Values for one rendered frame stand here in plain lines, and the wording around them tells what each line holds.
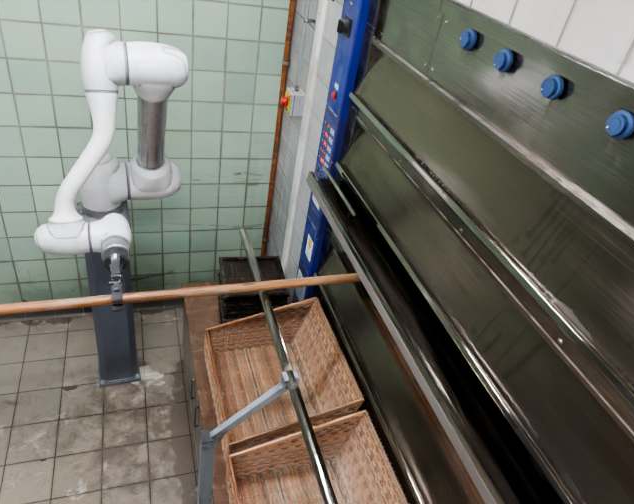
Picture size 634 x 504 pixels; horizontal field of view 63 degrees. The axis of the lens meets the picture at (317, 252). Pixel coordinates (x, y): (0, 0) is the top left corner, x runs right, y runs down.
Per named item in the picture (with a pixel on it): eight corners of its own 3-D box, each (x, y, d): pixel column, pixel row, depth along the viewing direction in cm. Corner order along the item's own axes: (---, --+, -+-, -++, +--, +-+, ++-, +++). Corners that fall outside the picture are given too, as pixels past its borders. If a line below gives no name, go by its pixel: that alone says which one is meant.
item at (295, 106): (297, 108, 241) (300, 87, 235) (303, 117, 233) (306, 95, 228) (282, 107, 239) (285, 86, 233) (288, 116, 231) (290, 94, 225)
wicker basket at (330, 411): (308, 339, 237) (318, 294, 221) (352, 446, 195) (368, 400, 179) (201, 353, 220) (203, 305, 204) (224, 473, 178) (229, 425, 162)
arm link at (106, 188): (81, 193, 219) (74, 145, 206) (126, 191, 225) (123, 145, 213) (81, 213, 207) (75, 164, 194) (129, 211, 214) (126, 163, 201)
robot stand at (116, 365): (97, 358, 281) (76, 202, 223) (137, 352, 288) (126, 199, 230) (99, 388, 266) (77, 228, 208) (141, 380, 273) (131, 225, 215)
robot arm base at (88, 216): (69, 204, 221) (67, 192, 217) (124, 201, 229) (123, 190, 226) (69, 227, 208) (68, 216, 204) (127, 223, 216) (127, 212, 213)
